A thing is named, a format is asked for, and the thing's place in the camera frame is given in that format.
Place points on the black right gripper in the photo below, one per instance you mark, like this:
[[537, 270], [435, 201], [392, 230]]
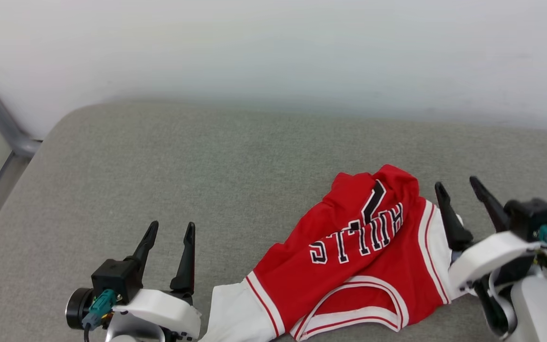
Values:
[[494, 308]]

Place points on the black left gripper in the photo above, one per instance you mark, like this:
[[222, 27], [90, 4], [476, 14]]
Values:
[[76, 308]]

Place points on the red and white basketball jersey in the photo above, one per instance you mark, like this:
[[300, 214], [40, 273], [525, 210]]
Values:
[[349, 266]]

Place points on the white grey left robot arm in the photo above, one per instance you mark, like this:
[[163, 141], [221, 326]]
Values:
[[131, 327]]

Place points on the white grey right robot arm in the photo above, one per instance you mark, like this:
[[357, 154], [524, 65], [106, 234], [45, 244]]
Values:
[[539, 308]]

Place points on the grey fabric sofa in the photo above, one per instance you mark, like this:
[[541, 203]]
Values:
[[159, 180]]

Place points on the white left camera bracket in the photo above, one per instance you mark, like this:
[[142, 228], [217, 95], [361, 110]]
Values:
[[159, 304]]

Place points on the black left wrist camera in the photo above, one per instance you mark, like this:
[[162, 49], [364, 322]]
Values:
[[117, 280]]

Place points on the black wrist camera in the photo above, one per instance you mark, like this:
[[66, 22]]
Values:
[[117, 280], [530, 216]]

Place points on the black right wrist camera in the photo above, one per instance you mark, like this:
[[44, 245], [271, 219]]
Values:
[[530, 216]]

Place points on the grey metal frame rail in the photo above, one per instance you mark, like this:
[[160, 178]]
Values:
[[5, 123]]

